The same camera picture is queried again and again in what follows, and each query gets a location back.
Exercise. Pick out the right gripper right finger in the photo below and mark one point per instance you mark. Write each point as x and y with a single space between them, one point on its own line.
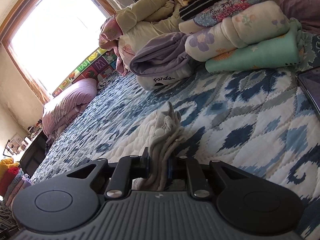
189 171

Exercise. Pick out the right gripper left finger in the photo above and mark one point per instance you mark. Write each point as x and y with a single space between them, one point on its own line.
127 169

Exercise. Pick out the white quilted garment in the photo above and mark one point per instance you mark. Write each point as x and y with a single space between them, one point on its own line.
160 133

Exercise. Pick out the blue white patterned quilt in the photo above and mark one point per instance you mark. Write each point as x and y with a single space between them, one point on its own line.
259 121

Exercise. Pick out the folded pink duvet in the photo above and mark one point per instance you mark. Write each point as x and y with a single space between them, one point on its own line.
59 112

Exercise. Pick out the dark bedside table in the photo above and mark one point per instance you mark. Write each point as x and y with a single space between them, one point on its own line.
34 154

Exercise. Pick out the folded white lilac garment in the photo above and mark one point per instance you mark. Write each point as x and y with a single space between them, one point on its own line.
28 184

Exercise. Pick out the colourful alphabet foam mat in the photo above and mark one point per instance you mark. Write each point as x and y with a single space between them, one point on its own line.
99 65

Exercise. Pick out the white purple panda garment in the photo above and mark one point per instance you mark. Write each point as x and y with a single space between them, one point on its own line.
162 61

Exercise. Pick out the folded blue denim garment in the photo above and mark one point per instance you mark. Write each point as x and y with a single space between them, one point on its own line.
12 185

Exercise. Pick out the folded red garment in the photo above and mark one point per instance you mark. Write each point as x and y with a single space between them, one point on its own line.
9 175

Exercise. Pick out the folded pink patterned garment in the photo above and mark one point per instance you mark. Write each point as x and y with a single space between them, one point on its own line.
21 185

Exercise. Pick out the folded yellow garment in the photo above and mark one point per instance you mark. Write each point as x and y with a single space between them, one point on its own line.
8 165

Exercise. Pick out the folded sequin floral garment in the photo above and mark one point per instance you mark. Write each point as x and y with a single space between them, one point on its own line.
216 13

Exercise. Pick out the cream pink padded jacket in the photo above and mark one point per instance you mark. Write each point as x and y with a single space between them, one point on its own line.
131 28

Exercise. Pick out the folded mint green garment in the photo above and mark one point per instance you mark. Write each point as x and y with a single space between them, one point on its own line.
282 51

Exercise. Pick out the rolled cream floral garment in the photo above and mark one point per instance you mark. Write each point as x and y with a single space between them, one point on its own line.
257 23

